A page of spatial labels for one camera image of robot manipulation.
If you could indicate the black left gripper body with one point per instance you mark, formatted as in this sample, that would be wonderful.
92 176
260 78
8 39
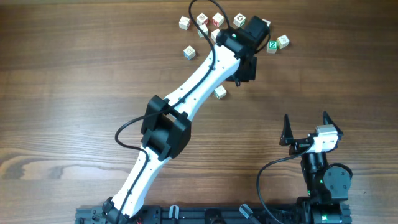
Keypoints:
247 74

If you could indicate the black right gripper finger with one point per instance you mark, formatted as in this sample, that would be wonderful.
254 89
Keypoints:
328 121
286 137

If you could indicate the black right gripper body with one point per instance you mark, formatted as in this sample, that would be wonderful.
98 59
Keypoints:
299 145

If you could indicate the wooden block baseball picture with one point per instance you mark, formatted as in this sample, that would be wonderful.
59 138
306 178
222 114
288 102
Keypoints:
220 92

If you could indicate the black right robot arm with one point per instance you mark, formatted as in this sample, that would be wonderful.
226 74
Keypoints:
327 184

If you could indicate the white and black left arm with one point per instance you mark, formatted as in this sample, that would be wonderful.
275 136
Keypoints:
166 127

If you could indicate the wooden block yellow letter B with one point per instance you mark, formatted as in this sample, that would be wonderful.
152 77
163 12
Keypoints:
266 21

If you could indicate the wooden block soccer ball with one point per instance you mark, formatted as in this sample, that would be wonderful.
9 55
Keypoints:
239 20

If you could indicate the wooden block green letter Z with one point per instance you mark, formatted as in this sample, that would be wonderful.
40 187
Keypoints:
272 47

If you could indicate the wooden block number three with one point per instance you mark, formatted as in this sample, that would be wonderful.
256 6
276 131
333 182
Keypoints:
283 41

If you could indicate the wooden block red letter M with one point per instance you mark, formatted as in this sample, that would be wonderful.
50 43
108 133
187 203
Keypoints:
217 19

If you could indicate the wooden block animal picture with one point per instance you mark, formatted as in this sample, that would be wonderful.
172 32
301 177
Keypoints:
214 35

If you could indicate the wooden block number one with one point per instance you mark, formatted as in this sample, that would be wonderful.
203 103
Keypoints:
202 31

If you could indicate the wooden block shell picture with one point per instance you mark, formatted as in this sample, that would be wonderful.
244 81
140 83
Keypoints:
202 19

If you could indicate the wooden block strawberry picture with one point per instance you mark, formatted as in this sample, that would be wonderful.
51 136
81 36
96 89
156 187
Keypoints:
189 52

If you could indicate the wooden block red side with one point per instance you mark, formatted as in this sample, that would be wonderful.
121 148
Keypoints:
184 23

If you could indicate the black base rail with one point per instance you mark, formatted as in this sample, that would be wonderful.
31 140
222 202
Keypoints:
288 213

